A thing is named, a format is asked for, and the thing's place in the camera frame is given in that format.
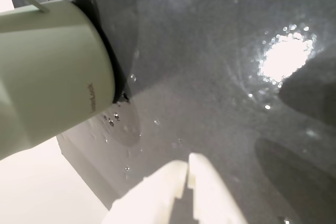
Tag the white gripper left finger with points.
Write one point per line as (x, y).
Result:
(147, 197)

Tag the pale green cup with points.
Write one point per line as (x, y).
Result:
(52, 72)

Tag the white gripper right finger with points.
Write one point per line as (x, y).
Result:
(212, 195)

